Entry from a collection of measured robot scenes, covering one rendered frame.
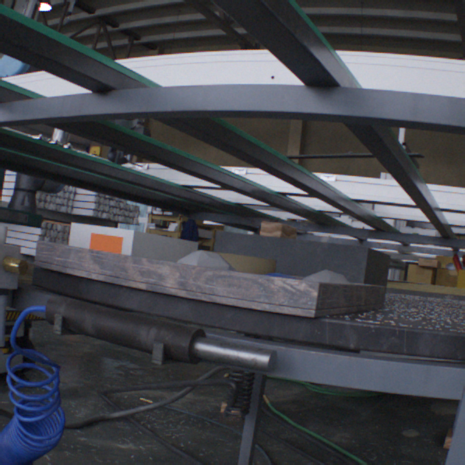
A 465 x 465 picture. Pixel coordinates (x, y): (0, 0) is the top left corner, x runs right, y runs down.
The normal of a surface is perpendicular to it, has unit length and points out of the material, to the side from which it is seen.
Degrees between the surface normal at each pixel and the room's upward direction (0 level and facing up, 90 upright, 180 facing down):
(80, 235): 90
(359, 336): 90
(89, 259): 90
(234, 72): 90
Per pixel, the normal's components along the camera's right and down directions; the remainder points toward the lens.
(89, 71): 0.90, 0.10
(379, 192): -0.41, -0.10
